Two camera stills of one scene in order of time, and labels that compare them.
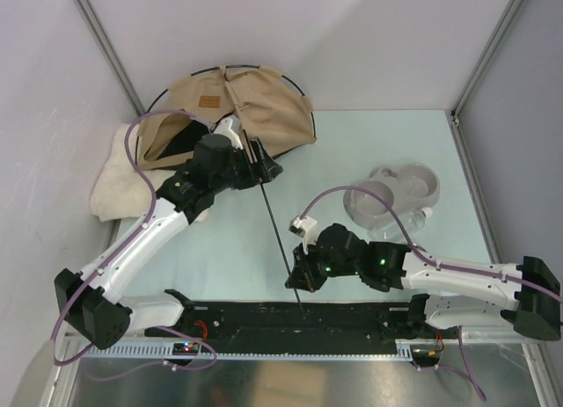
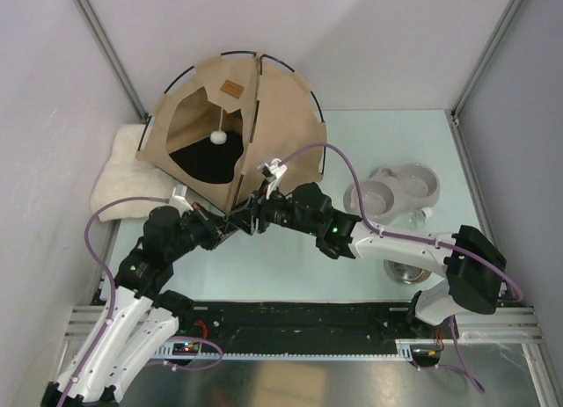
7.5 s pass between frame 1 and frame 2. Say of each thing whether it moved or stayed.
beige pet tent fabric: moved
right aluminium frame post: stayed
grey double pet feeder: stayed
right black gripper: moved
